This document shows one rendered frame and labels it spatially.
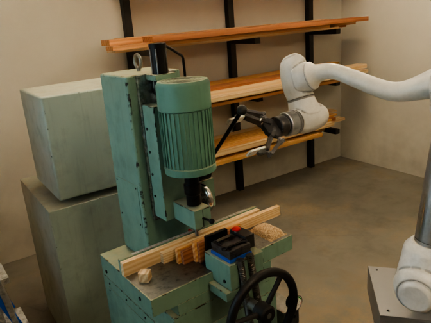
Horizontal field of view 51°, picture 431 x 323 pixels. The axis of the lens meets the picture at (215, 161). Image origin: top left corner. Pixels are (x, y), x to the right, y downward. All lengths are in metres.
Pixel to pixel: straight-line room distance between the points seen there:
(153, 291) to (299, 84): 0.87
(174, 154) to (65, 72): 2.33
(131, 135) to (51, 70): 2.10
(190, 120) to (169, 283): 0.52
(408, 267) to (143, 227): 0.92
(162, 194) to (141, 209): 0.14
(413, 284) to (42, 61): 2.96
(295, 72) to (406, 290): 0.80
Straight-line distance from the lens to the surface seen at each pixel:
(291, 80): 1.69
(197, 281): 1.50
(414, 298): 1.48
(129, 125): 1.63
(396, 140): 5.11
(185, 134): 1.43
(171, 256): 1.60
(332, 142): 5.49
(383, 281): 1.85
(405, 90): 1.57
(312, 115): 1.69
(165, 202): 1.63
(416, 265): 1.48
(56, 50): 3.68
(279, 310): 1.82
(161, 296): 1.44
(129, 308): 1.84
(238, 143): 3.97
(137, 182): 1.68
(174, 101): 1.41
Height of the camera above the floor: 1.69
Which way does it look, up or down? 18 degrees down
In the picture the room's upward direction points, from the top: 4 degrees counter-clockwise
